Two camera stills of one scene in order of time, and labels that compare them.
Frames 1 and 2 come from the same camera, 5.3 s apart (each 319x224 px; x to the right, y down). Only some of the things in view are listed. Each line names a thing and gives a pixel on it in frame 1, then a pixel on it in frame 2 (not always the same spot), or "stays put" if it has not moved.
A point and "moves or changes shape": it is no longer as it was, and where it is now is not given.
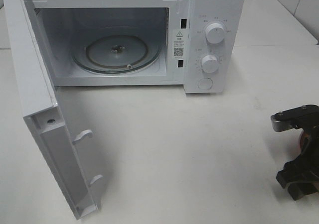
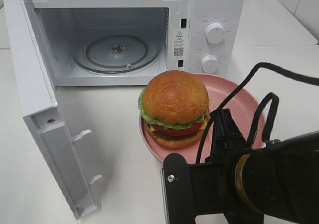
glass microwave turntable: x=116 y=50 stays put
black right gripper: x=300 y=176 → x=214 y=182
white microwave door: x=39 y=106 stays put
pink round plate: x=303 y=142 moves or changes shape
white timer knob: x=210 y=63 stays put
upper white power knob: x=215 y=33 stays put
